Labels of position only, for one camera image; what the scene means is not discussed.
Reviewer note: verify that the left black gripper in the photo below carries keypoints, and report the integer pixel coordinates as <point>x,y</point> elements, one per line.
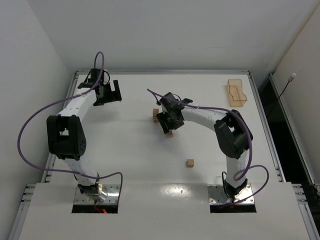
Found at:
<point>110,92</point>

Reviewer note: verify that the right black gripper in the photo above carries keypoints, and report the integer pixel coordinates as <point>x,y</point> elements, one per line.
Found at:
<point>168,122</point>

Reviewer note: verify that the wooden cube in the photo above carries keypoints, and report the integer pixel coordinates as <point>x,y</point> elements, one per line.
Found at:
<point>155,111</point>
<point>169,134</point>
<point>155,119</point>

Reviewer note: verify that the transparent orange plastic box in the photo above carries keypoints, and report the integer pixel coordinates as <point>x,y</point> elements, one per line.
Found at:
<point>235,94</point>

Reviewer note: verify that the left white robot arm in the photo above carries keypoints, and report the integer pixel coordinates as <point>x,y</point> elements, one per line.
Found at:
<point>66,137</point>

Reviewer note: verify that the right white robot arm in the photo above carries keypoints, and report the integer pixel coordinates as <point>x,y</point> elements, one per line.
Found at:
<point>232,133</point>

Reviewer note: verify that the wooden cube lettered H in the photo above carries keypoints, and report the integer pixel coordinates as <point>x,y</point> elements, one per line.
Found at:
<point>190,163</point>

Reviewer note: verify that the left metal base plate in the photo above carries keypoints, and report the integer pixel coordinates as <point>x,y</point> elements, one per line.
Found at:
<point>108,195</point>

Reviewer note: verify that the black wall cable white plug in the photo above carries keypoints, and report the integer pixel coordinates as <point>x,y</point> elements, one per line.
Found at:
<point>290,79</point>

